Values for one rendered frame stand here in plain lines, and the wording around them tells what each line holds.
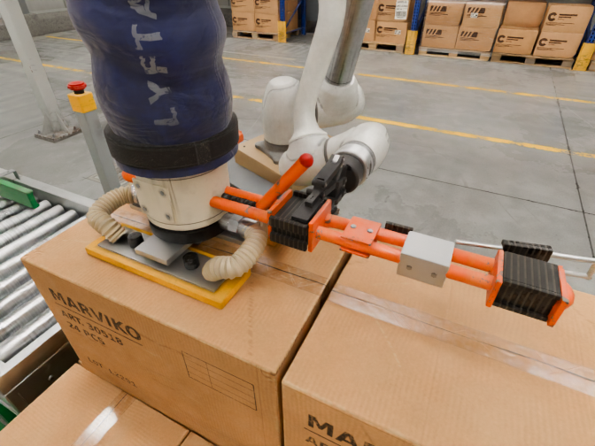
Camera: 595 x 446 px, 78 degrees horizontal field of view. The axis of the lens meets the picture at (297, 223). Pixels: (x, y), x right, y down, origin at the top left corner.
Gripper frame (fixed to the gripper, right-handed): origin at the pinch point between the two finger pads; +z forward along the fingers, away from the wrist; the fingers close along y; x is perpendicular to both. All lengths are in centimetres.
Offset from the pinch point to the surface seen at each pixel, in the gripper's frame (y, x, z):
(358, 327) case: 13.0, -13.1, 7.7
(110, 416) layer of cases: 53, 39, 27
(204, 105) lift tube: -18.6, 16.1, 3.4
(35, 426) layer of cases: 53, 53, 37
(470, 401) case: 13.0, -31.0, 12.7
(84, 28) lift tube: -29.2, 28.4, 10.4
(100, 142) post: 28, 122, -50
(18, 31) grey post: 14, 347, -162
